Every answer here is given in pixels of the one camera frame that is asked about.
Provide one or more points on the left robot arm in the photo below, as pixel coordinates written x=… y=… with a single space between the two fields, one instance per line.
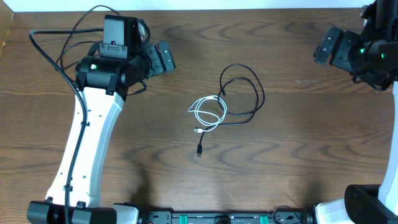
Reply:
x=103 y=77

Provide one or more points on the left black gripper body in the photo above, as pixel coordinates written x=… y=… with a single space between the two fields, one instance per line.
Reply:
x=158 y=64

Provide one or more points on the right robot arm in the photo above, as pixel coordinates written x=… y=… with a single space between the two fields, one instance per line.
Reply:
x=369 y=57

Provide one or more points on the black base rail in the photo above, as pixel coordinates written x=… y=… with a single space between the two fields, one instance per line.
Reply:
x=281 y=215

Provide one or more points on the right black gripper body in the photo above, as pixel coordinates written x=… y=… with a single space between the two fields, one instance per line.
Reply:
x=349 y=51

